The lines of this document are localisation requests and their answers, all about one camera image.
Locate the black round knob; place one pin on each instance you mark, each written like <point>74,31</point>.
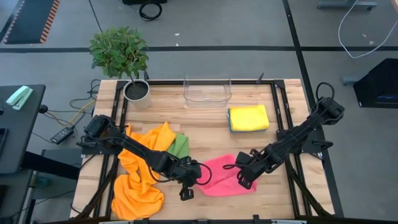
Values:
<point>43,109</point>

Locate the black mat with orange stripes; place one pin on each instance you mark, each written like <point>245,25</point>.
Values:
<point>28,21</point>

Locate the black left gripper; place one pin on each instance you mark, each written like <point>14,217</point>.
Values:
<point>188,175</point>

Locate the orange microfiber towel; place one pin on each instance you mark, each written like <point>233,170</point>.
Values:
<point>158,137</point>
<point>133,196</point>

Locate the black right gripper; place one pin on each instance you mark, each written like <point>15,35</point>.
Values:
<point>256,169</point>

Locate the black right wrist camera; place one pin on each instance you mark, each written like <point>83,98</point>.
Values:
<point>244,158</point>

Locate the grey furniture base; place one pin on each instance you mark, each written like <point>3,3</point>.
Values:
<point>345,4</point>

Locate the white plant pot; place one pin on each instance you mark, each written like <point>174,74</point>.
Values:
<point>136,93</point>

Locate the yellow microfiber towel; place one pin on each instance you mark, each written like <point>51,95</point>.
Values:
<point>248,118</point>

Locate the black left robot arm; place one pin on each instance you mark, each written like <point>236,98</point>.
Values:
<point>133,146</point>

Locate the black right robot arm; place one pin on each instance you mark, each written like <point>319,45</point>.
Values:
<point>298,133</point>

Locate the black metal table frame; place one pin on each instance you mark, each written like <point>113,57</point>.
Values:
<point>248,82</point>

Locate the green leafy plant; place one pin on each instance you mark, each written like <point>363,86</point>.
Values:
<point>118,51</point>

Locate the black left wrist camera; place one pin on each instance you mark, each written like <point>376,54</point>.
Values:
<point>186,161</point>

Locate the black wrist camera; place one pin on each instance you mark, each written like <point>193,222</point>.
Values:
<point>244,158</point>
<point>186,161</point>

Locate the clear plastic bin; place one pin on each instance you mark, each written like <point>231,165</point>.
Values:
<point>206,91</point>

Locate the black boxy depth camera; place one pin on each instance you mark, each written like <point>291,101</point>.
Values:
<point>202,221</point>

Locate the green microfiber towel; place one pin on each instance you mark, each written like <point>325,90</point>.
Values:
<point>180,146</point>

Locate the mint green stapler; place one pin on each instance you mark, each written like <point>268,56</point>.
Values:
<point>19,97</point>

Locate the pink microfiber towel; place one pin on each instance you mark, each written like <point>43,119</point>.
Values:
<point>224,180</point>

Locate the blue microfiber towel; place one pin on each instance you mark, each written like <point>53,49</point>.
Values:
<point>229,124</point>

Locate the black power adapter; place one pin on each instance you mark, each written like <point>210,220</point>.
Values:
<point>62,135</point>

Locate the black cabinet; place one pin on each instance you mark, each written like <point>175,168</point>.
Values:
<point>377,84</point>

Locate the black desk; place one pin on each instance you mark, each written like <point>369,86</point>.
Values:
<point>18,140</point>

